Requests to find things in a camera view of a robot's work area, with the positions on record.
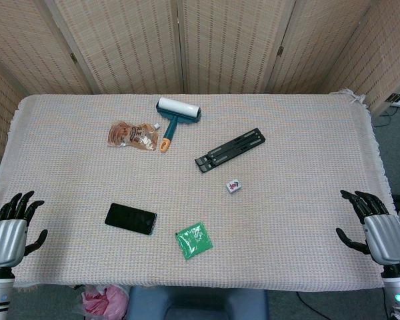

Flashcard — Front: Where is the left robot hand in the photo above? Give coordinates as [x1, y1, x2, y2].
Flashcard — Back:
[0, 190, 49, 268]

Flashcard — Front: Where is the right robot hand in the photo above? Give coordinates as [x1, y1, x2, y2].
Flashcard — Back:
[335, 189, 400, 265]

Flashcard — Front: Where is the black smartphone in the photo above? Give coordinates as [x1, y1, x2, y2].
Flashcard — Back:
[104, 203, 158, 237]

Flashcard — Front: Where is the pink plastic bag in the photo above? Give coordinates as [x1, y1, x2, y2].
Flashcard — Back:
[81, 283, 129, 320]

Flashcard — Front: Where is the white mahjong tile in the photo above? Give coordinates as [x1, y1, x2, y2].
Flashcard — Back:
[225, 179, 243, 195]

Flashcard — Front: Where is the brown spouted snack pouch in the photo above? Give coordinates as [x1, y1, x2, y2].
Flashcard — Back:
[106, 121, 161, 152]

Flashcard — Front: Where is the black folding laptop stand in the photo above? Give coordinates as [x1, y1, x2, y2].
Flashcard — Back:
[194, 127, 266, 174]

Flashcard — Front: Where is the woven beige tablecloth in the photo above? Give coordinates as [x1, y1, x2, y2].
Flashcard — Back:
[0, 87, 398, 289]

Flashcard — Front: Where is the green foil sachet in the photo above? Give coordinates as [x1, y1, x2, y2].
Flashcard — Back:
[174, 221, 214, 261]

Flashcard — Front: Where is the blue grey chair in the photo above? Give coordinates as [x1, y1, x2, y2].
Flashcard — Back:
[127, 285, 268, 320]

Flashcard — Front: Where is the bamboo folding screen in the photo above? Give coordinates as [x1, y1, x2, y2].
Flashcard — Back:
[0, 0, 400, 161]

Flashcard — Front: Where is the black cable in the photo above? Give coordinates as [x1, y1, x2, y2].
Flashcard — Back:
[295, 290, 341, 317]

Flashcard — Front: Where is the teal lint roller orange handle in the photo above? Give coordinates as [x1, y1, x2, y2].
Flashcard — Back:
[155, 97, 203, 154]

